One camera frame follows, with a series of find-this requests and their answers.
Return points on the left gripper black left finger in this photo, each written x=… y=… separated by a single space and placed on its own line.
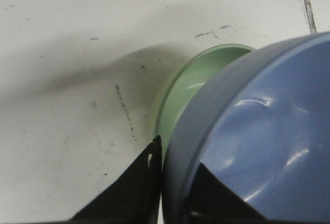
x=134 y=197

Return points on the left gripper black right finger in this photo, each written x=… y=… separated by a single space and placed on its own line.
x=210 y=201

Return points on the blue plastic bowl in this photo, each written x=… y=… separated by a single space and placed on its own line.
x=261 y=127

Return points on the green plastic bowl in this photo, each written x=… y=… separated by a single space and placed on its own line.
x=182 y=84

